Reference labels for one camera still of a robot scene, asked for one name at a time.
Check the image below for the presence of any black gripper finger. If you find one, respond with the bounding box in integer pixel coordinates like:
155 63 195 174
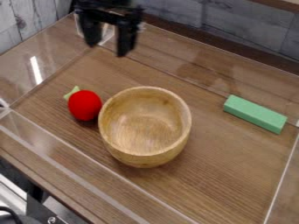
79 13 102 47
117 21 138 57

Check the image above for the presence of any wooden bowl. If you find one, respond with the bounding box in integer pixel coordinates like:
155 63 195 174
98 86 193 168

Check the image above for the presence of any clear acrylic tray enclosure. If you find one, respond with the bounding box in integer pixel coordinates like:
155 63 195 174
0 15 299 224

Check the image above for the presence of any black camera mount with cable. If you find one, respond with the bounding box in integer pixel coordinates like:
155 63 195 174
0 194 73 224

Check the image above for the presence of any red plush fruit green leaf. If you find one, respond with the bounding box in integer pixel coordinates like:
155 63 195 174
63 86 103 122

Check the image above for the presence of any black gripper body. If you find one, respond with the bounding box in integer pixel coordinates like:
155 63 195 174
75 0 145 28

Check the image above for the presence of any green rectangular block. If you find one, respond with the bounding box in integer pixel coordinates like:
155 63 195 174
223 94 288 135

